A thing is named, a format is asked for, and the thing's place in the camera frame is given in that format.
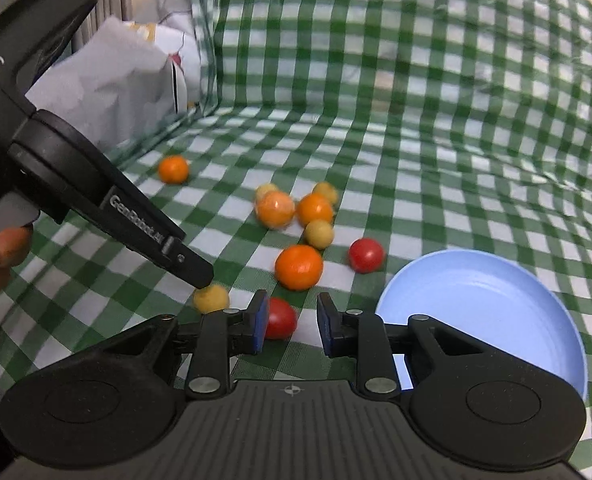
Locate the far left orange mandarin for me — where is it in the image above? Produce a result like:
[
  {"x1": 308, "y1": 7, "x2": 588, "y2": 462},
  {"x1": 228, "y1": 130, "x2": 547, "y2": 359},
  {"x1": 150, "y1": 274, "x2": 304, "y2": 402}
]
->
[{"x1": 158, "y1": 155, "x2": 191, "y2": 185}]

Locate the plastic orange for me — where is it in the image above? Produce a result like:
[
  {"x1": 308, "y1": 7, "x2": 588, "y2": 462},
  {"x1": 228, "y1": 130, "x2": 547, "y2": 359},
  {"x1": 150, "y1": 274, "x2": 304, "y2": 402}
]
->
[{"x1": 255, "y1": 191, "x2": 296, "y2": 230}]

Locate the near orange mandarin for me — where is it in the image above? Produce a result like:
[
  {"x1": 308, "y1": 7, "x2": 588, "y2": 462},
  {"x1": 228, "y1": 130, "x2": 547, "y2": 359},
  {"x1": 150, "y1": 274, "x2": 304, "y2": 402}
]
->
[{"x1": 274, "y1": 245, "x2": 324, "y2": 292}]

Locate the green white checkered cloth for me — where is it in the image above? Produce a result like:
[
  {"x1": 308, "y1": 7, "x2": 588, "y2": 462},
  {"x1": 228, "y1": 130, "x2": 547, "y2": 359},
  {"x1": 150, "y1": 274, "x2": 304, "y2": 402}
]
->
[{"x1": 0, "y1": 0, "x2": 592, "y2": 480}]

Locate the orange mandarin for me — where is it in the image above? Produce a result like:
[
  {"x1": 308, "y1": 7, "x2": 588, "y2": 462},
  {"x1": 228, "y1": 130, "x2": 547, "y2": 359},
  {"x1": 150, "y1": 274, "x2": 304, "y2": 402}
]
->
[
  {"x1": 296, "y1": 192, "x2": 334, "y2": 228},
  {"x1": 274, "y1": 245, "x2": 324, "y2": 292},
  {"x1": 158, "y1": 155, "x2": 191, "y2": 185}
]

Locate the light blue plate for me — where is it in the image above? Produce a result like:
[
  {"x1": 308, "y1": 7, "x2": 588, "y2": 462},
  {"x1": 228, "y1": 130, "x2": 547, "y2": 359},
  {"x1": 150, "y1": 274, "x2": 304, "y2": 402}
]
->
[{"x1": 376, "y1": 249, "x2": 588, "y2": 398}]

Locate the centre orange mandarin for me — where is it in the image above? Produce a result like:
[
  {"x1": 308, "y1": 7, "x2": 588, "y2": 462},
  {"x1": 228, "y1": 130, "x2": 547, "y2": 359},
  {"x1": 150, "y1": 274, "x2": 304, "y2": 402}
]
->
[{"x1": 296, "y1": 192, "x2": 334, "y2": 228}]

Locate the red cherry tomato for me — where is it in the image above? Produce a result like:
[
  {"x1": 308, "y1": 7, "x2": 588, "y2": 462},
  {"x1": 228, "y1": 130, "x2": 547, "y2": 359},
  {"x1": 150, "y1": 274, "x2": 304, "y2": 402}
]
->
[
  {"x1": 265, "y1": 297, "x2": 297, "y2": 340},
  {"x1": 348, "y1": 237, "x2": 385, "y2": 273}
]

